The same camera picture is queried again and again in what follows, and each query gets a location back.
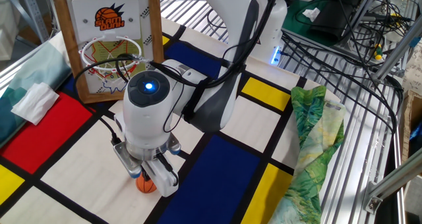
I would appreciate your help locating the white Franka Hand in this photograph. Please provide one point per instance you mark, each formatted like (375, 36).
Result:
(165, 181)

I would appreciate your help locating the orange mini basketball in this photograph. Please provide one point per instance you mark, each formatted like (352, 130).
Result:
(143, 186)

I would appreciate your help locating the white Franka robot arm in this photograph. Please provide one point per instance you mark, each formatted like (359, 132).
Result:
(148, 118)

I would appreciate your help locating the Mondrian pattern tablecloth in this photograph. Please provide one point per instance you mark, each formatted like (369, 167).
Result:
(82, 171)

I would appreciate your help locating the white folded tissue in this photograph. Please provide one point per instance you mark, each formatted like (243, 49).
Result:
(34, 103)

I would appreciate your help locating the white hoop with net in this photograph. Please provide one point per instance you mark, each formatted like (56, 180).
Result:
(82, 54)

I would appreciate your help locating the teal patterned cloth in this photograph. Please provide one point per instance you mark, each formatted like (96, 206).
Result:
(39, 69)

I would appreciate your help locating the green painted cloth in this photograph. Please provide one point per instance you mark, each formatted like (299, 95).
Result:
(313, 135)

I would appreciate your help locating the white Slam Dunk backboard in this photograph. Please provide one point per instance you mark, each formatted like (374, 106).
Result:
(82, 10)

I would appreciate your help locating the white foam box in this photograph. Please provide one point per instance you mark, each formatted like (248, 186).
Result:
(8, 26)

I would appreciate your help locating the grey perforated metal rack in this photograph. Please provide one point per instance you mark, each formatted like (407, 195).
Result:
(29, 6)

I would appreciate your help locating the green desk mat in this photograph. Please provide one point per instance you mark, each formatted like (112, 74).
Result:
(296, 23)

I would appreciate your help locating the crumpled white paper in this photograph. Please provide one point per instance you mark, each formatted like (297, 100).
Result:
(311, 14)

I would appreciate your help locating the black flat device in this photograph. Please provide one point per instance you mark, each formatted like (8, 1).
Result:
(333, 19)

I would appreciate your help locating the yellow green screwdriver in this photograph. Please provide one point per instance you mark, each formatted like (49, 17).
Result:
(378, 51)

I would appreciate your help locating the brown cardboard box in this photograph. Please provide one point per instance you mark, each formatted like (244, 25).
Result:
(412, 118)

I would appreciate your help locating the blue plastic item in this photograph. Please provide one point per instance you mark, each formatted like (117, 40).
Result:
(418, 131)

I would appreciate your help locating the slanted aluminium profile beam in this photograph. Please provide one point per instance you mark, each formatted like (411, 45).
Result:
(395, 52)

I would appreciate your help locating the beige printed paper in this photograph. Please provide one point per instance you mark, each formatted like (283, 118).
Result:
(413, 75)

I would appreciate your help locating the silver bracket with blue caps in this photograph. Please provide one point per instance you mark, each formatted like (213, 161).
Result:
(127, 158)

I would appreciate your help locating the aluminium profile beam with bracket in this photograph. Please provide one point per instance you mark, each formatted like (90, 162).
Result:
(395, 181)

